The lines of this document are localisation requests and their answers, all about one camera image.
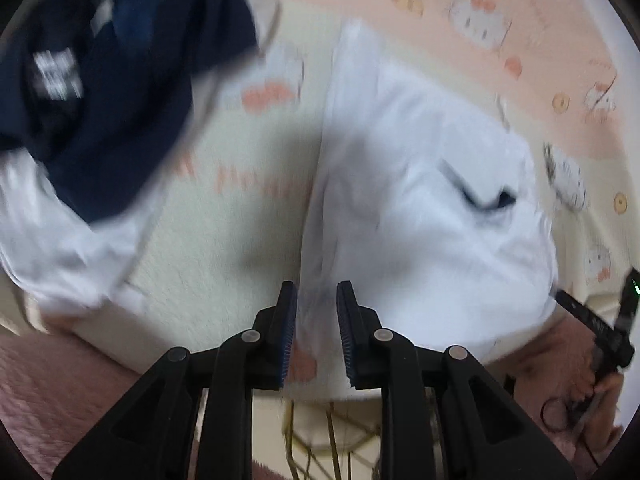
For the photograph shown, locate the black cable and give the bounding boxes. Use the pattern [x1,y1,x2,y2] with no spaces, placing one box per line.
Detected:
[539,394,603,468]

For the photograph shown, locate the person's right forearm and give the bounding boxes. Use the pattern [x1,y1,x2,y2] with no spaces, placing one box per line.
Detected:
[502,320,603,461]

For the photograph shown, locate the white shirt with navy collar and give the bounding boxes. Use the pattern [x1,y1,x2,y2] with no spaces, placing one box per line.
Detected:
[295,17,561,367]

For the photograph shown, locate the pink cartoon printed blanket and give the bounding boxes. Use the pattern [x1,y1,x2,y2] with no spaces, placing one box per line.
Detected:
[0,0,640,413]

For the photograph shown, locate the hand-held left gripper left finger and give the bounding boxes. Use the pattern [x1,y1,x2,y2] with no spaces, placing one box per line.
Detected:
[52,280,299,480]

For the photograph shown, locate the person's right hand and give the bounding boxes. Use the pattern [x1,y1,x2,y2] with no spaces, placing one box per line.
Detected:
[580,372,627,443]

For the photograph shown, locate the gold wire rack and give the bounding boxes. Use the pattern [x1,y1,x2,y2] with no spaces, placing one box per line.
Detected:
[282,400,386,480]

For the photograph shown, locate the navy printed shirt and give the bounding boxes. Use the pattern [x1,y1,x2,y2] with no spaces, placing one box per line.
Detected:
[0,0,261,226]

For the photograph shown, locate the white folded garment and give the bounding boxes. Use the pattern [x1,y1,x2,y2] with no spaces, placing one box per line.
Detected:
[0,152,171,323]

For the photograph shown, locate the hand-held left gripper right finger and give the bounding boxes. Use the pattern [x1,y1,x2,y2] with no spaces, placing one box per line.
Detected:
[336,280,578,480]

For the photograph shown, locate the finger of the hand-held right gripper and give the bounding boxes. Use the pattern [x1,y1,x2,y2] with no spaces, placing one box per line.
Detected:
[556,289,620,343]

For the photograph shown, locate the small white printed cloth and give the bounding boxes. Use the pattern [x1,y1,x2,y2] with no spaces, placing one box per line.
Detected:
[542,141,590,212]

